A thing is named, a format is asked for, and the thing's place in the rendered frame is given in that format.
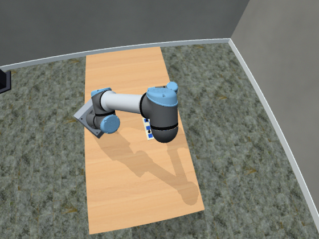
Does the blue and white chessboard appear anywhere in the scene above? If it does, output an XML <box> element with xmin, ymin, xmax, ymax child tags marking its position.
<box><xmin>142</xmin><ymin>118</ymin><xmax>155</xmax><ymax>140</ymax></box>

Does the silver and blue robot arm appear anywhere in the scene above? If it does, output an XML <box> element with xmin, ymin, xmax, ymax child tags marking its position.
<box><xmin>86</xmin><ymin>82</ymin><xmax>178</xmax><ymax>143</ymax></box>

